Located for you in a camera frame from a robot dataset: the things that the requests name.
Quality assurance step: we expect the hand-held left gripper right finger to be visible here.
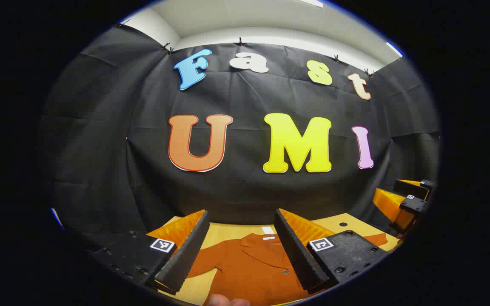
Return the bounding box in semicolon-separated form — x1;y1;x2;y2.
274;208;388;295

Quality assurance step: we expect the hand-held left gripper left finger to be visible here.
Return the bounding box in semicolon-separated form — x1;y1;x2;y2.
92;209;211;296

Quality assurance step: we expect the rust orange buttoned shirt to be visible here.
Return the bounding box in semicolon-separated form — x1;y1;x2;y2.
185;232;388;306

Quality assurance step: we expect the black backdrop cloth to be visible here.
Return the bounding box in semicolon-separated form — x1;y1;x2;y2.
39;23;441;251

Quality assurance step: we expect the row of black cloth clips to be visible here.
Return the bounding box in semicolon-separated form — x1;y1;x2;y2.
117;19;375;77

